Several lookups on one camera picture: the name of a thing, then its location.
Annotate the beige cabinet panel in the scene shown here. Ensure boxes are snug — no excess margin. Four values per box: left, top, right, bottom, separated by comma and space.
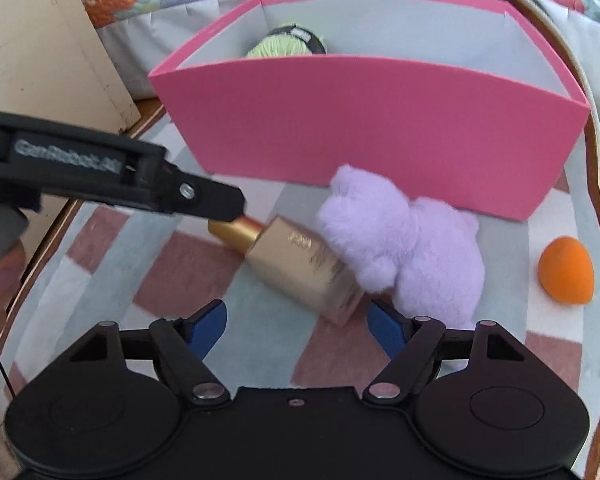
0, 0, 141, 136

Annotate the person's left hand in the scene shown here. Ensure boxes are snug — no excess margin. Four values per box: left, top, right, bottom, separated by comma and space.
0, 244, 27, 343

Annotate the pink cardboard box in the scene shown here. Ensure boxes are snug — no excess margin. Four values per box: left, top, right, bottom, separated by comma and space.
147, 0, 592, 223

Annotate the green yarn ball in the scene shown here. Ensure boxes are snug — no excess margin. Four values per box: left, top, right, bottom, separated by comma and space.
245, 23, 328, 58

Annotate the gold foundation bottle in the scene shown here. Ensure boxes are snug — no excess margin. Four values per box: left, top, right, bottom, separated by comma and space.
207, 214, 367, 328

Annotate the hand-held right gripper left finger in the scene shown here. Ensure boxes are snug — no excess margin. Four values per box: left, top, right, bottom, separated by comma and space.
70, 299, 231, 406

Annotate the black cable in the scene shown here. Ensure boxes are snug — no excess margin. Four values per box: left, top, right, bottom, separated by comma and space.
0, 355, 17, 397

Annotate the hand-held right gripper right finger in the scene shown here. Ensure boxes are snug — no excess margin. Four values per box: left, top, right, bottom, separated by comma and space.
364, 297, 526, 403

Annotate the checkered rug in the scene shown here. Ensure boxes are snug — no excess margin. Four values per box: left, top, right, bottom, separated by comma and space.
0, 0, 600, 480

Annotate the orange makeup sponge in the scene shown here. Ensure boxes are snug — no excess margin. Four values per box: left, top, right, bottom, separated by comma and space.
538, 236, 595, 304

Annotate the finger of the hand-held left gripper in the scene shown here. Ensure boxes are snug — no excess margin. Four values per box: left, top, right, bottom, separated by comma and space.
10, 126, 247, 223

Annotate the purple plush toy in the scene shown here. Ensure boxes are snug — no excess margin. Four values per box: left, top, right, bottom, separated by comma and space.
316, 164, 486, 331

